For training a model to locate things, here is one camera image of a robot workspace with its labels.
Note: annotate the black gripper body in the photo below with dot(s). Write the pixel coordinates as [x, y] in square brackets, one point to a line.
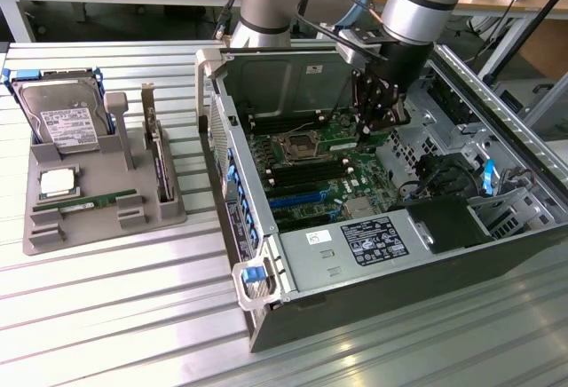
[404, 67]

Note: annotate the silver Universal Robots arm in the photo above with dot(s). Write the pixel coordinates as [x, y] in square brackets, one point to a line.
[412, 10]

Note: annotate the green RAM stick in slot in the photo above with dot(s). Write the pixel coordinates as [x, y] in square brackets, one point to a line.
[341, 137]

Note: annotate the black RAM slot bank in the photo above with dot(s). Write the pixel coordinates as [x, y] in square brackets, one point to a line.
[310, 173]
[284, 121]

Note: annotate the CPU socket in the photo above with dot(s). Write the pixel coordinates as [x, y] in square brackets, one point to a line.
[294, 147]

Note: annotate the green motherboard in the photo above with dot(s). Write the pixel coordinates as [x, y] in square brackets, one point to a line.
[328, 178]

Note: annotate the blue locking lever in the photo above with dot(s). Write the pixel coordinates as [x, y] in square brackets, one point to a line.
[488, 177]

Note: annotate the blue expansion slot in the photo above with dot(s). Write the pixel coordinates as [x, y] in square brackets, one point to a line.
[295, 200]

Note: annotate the black expansion slot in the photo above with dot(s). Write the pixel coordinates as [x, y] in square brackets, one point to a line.
[310, 220]

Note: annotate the black tripod pole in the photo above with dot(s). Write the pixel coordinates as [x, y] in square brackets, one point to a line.
[528, 27]

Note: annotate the grey power supply unit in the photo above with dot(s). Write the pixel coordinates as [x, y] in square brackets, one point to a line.
[355, 245]

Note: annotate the open black PC case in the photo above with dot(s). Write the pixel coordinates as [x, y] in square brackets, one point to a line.
[381, 271]

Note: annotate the blue case latch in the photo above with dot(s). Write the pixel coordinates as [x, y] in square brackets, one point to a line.
[251, 274]

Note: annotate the grey parts rack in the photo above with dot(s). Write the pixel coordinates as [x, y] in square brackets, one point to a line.
[106, 223]

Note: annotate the silver hard disk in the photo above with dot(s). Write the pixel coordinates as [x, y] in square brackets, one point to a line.
[66, 116]

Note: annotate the silver CPU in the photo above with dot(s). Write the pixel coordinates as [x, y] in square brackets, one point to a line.
[58, 183]

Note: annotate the blue disk caddy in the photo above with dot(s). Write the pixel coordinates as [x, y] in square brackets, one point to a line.
[8, 81]

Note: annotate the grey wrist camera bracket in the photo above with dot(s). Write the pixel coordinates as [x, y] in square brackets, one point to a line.
[357, 43]

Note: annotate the graphics card with metal bracket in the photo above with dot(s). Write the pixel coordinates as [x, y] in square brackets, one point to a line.
[159, 147]

